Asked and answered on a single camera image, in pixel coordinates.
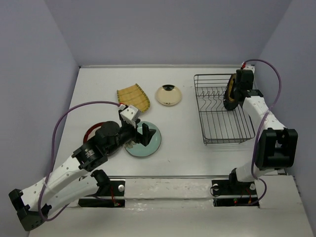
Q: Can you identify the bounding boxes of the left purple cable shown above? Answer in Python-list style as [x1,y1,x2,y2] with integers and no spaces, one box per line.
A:
[39,101,124,221]

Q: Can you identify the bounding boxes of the black wire dish rack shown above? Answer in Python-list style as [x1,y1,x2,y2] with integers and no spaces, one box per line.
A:
[194,74,255,145]

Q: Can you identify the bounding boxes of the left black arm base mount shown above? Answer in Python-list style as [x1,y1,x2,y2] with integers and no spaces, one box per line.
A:
[78,179,125,208]

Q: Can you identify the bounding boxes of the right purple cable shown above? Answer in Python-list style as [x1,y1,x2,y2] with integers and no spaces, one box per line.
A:
[243,58,282,199]

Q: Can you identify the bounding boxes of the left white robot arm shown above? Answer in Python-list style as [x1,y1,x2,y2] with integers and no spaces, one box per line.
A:
[9,121,158,232]

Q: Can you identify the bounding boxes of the bamboo pattern square plate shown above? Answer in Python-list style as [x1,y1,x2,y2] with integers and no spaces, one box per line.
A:
[117,83,151,113]

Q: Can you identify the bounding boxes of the teal flower plate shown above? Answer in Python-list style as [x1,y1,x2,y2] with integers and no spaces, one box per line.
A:
[124,121,161,158]

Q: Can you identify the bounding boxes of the yellow patterned brown-rim plate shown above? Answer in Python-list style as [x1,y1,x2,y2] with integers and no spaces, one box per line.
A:
[224,74,237,104]

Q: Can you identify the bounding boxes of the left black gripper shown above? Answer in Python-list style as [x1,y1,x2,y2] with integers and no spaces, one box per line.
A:
[106,118,156,155]

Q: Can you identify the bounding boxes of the purple cable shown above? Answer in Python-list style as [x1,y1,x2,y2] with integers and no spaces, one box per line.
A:
[39,101,124,221]
[243,58,282,199]

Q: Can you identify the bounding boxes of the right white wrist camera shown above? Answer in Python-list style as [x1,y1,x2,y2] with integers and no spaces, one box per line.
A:
[240,62,255,73]

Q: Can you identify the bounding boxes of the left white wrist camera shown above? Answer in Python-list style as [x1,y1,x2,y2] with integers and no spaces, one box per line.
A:
[119,104,141,128]

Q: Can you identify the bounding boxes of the red rimmed pink plate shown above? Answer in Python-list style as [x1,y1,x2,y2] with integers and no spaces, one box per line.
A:
[82,121,104,144]

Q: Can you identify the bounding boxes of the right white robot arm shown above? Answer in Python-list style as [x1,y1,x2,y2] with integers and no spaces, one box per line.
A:
[224,69,298,194]

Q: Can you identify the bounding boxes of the cream round plate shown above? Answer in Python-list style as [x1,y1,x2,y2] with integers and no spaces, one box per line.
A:
[155,84,182,106]

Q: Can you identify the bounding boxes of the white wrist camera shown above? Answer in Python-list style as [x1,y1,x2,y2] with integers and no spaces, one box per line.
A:
[119,104,141,128]
[240,62,255,73]

